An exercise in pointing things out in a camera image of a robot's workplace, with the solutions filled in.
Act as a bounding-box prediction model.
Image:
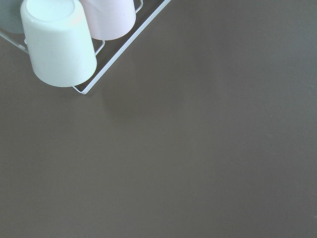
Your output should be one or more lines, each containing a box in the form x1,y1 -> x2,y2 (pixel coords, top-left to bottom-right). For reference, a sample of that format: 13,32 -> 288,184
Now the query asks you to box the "pink cup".
80,0 -> 136,41

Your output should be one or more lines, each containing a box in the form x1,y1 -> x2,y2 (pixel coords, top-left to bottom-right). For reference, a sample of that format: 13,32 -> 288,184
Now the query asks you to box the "white cup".
20,0 -> 97,87

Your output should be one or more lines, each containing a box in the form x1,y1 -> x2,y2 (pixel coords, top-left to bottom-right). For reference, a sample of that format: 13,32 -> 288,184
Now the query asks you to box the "grey cup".
0,0 -> 24,34

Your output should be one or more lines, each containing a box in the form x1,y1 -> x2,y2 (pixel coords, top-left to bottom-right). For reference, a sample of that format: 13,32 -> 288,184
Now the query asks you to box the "white wire cup rack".
0,0 -> 168,94

